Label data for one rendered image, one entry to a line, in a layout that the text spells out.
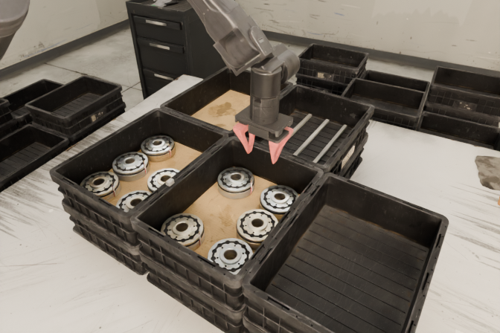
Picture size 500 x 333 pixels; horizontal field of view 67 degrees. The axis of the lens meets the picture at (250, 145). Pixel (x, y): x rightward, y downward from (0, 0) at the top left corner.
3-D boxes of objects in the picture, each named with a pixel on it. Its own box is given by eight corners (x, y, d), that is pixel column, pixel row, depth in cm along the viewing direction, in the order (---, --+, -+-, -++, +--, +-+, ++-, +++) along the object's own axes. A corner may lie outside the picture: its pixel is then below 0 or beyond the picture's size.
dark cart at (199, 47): (196, 138, 273) (184, 11, 220) (147, 123, 290) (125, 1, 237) (237, 102, 316) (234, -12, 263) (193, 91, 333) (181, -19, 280)
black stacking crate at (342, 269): (383, 410, 65) (399, 380, 58) (239, 319, 78) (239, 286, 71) (434, 252, 92) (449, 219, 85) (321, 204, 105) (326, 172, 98)
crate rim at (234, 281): (237, 292, 72) (237, 284, 71) (128, 226, 86) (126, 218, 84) (324, 177, 99) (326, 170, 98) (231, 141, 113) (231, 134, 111)
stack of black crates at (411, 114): (407, 158, 231) (427, 91, 204) (397, 187, 209) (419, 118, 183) (342, 140, 246) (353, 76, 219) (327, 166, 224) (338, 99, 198)
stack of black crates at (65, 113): (88, 189, 208) (64, 119, 182) (50, 172, 219) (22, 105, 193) (137, 151, 237) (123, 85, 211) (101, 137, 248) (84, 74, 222)
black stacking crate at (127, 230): (135, 253, 91) (126, 220, 85) (60, 205, 105) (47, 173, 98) (231, 166, 118) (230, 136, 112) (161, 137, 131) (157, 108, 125)
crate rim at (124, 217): (128, 226, 86) (126, 218, 84) (48, 178, 99) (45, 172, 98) (231, 141, 113) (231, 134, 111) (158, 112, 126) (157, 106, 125)
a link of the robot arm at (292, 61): (217, 52, 72) (248, 28, 66) (247, 36, 80) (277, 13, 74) (252, 105, 74) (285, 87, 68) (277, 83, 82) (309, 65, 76)
